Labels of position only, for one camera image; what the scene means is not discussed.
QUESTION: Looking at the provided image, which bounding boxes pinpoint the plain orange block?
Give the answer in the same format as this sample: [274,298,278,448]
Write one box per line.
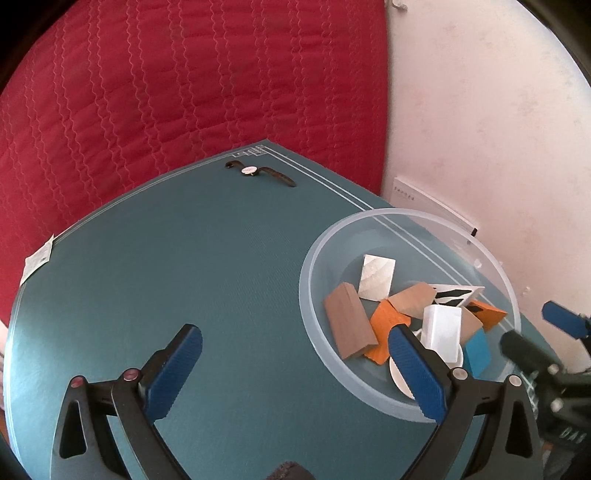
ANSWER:
[365,299,413,365]

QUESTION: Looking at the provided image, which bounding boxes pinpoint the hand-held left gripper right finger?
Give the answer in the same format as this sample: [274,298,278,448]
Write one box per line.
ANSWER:
[388,323,546,480]

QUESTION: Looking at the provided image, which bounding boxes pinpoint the white paper slip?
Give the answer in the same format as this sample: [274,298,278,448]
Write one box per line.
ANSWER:
[21,234,56,284]

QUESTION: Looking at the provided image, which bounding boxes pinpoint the brown wooden block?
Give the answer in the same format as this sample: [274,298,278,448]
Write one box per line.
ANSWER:
[323,282,379,361]

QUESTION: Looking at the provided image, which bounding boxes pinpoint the blue block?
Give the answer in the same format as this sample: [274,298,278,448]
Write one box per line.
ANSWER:
[462,330,492,376]

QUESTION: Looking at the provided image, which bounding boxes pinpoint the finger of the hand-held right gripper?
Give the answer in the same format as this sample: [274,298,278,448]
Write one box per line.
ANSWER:
[501,330,565,377]
[541,301,591,340]

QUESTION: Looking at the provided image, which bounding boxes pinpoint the clear plastic bowl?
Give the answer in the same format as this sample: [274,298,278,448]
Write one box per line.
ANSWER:
[299,209,522,423]

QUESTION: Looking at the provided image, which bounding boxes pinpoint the orange black-striped block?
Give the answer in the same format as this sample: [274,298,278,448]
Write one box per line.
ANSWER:
[466,300,509,333]

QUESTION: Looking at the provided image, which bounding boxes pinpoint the tan wooden block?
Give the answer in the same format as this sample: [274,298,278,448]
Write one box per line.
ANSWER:
[387,282,438,320]
[459,305,484,344]

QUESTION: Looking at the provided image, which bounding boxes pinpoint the white zebra-striped wedge block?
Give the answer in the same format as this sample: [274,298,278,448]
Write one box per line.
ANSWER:
[358,254,398,302]
[427,284,486,308]

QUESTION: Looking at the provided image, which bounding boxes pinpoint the dark fuzzy object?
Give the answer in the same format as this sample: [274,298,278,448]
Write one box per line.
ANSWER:
[265,460,315,480]

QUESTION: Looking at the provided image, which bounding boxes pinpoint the black strap wristwatch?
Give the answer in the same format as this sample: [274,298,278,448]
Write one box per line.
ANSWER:
[225,160,297,188]

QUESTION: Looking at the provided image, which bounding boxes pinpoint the plain white block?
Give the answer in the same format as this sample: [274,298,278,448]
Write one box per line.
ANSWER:
[420,305,462,365]

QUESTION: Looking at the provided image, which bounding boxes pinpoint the red quilted blanket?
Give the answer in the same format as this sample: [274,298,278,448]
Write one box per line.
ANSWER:
[0,0,393,315]

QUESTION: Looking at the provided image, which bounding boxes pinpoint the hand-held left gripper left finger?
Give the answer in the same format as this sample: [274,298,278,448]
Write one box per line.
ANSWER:
[50,323,204,480]

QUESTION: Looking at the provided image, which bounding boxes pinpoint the white round bowl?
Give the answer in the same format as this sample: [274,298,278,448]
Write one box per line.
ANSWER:
[389,328,465,400]

